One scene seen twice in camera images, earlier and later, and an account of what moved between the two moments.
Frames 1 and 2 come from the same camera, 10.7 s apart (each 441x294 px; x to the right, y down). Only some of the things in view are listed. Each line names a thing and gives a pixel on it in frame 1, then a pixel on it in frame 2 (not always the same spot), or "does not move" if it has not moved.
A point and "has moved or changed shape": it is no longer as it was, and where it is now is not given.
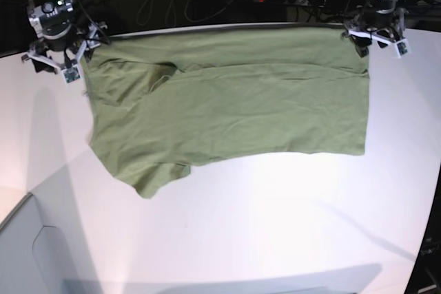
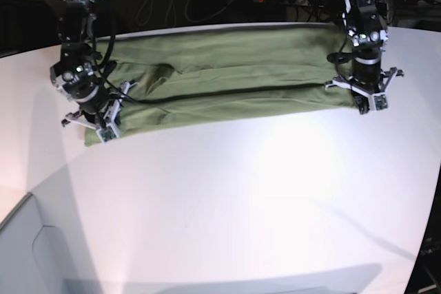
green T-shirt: x=162 y=101 has moved or changed shape
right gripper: x=60 y=47 → x=105 y=117
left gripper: x=383 y=25 → x=368 y=77
